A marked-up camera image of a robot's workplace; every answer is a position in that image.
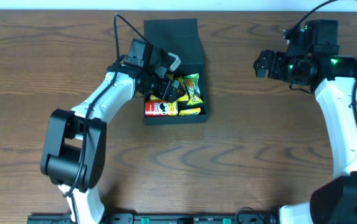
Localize dark green gift box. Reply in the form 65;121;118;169
144;19;208;126

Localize yellow Apollo cake packet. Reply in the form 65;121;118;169
166;73;174;80

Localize yellow chocolate cake packet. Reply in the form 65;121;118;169
175;77;189;102

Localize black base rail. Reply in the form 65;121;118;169
27;212;278;224

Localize orange-yellow biscuit packet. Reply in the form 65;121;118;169
179;108;201;116

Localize green snack packet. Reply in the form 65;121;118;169
183;73;203;106

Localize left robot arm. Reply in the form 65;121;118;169
40;39;182;223

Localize red Pringles can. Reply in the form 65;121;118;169
145;101;178;117

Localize yellow peanut butter packet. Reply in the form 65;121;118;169
149;95;161;101

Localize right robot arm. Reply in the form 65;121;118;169
253;20;357;223

